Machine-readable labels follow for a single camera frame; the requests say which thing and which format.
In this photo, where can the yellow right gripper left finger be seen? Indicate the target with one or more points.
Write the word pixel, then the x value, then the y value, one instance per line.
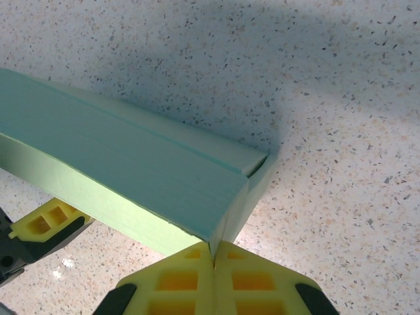
pixel 174 288

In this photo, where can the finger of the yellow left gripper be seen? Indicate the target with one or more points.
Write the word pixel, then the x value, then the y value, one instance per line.
pixel 39 224

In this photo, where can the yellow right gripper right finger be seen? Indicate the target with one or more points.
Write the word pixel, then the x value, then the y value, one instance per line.
pixel 256 288

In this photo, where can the light green paper box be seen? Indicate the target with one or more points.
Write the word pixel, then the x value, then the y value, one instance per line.
pixel 131 164

